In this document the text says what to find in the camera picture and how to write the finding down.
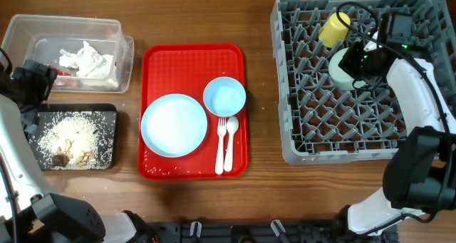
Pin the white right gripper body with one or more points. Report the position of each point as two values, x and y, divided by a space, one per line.
358 62

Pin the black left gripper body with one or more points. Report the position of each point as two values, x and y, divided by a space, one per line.
34 85

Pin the green small plate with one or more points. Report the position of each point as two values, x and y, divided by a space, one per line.
338 76

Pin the red snack wrapper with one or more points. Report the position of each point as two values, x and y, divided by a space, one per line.
61 73

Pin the yellow plastic cup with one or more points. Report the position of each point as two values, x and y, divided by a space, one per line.
333 30

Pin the white napkin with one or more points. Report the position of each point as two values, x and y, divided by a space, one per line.
89 63

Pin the food scraps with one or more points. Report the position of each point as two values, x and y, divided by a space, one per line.
71 143

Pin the light blue bowl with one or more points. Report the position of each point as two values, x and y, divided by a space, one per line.
224 97

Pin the light blue dinner plate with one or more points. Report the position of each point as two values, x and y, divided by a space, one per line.
173 125

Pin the white plastic fork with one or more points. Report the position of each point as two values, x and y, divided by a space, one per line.
221 132

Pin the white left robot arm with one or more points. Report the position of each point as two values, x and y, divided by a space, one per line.
31 211

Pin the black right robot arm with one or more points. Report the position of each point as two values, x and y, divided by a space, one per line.
420 178

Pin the grey dishwasher rack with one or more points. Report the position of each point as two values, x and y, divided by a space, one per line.
321 124

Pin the clear plastic bin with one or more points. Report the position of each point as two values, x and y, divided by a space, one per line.
40 38

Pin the black plastic tray bin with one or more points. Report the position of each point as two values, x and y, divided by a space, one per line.
110 111

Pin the white plastic spoon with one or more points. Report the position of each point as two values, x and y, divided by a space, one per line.
232 127

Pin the red serving tray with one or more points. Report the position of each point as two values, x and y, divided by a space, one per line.
187 69

